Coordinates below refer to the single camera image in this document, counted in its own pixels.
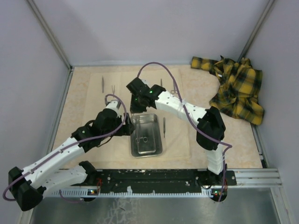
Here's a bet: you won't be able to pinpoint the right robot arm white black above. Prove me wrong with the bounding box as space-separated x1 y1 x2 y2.
126 77 232 185

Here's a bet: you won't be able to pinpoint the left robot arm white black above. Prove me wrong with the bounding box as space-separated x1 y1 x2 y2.
8 108 133 211

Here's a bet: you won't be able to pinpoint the aluminium front rail frame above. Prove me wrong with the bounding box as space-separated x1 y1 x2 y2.
28 168 283 187

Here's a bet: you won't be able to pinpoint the long steel tweezers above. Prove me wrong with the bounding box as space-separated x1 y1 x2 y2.
135 116 140 135

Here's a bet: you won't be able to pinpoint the beige cloth wrap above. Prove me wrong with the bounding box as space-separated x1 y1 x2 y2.
82 71 190 164

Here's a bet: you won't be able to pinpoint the yellow plaid shirt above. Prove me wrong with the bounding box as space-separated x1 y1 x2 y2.
191 56 265 125

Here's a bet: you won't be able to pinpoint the purple cable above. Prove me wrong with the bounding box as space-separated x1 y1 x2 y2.
136 62 233 203
2 93 128 203

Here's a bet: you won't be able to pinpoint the left aluminium corner post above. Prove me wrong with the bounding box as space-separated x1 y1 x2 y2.
25 0 72 70

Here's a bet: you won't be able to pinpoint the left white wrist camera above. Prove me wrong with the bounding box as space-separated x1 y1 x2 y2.
106 100 121 111

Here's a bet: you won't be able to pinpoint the aluminium corner post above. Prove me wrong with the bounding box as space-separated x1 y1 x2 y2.
25 0 72 70
237 0 276 62

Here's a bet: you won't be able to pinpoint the steel scalpel handle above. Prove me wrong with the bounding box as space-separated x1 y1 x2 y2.
163 117 166 138

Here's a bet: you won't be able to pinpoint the right aluminium corner post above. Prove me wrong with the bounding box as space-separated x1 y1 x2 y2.
237 0 276 62

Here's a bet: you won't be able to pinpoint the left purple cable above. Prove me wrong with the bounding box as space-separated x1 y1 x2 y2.
2 93 128 203

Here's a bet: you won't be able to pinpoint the white slotted cable duct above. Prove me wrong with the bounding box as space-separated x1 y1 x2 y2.
43 186 225 198

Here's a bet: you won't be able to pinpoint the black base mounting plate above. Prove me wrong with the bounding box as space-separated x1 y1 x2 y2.
87 169 236 194

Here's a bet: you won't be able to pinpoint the steel clamp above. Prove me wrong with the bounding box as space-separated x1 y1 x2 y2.
135 137 148 144

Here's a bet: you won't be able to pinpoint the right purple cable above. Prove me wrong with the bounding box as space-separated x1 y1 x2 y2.
136 62 233 203

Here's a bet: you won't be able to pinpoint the steel instrument tray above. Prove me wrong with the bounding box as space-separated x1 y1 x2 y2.
130 114 163 158

